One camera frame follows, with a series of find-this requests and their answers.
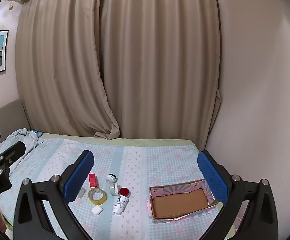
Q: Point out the checkered floral bed cover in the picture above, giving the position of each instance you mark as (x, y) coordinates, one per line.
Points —
(138, 165)

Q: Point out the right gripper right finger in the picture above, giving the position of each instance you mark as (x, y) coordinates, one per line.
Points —
(260, 218)

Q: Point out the crumpled light blue cloth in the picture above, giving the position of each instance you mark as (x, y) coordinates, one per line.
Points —
(28, 137)

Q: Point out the grey sofa headboard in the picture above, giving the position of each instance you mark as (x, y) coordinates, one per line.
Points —
(12, 118)

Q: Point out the red rectangular box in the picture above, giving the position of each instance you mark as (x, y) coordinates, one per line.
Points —
(92, 180)

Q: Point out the red lid jar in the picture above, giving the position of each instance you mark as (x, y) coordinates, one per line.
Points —
(124, 191)

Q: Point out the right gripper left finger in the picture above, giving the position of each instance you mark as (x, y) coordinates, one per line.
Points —
(30, 218)

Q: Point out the cardboard box with pink lining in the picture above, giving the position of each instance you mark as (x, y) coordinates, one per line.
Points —
(172, 203)

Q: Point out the yellow tape roll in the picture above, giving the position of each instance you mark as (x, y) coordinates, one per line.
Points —
(97, 196)

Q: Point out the small black lid jar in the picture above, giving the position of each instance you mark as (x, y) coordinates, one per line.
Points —
(111, 178)

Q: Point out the pale green cream jar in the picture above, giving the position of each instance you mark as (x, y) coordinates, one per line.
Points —
(114, 189)

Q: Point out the grey eraser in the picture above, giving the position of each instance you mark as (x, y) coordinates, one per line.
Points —
(81, 193)

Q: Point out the white medicine bottle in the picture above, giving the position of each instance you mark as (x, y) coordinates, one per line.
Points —
(120, 205)

